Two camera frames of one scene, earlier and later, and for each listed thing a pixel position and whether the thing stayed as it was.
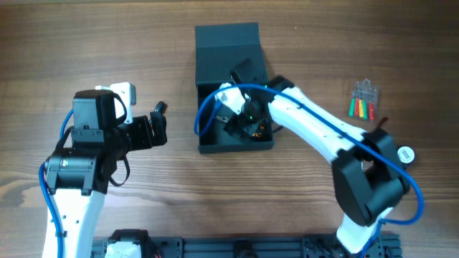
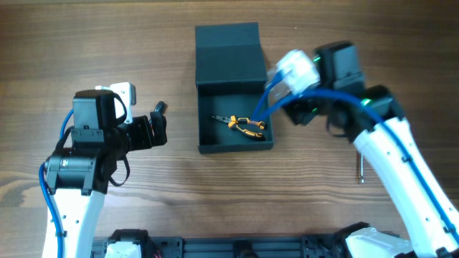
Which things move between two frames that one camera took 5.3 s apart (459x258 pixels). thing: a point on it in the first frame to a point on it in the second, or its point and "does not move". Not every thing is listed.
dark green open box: (219, 48) does not move
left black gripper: (157, 128) does not move
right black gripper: (234, 126) to (299, 115)
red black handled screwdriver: (160, 107) does not move
